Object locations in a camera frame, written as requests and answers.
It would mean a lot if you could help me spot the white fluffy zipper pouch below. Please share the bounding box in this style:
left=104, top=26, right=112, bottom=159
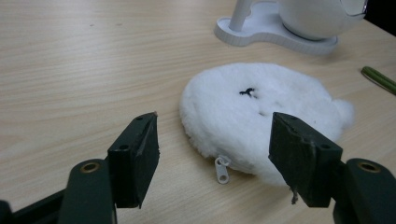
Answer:
left=178, top=62, right=356, bottom=187

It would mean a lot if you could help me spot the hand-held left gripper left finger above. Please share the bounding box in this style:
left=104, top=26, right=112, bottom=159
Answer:
left=106, top=111, right=161, bottom=209

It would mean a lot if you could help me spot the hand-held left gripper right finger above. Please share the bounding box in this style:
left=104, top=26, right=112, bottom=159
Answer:
left=268, top=111, right=344, bottom=209

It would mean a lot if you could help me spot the green pen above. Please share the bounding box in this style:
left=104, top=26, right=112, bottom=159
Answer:
left=361, top=65, right=396, bottom=96

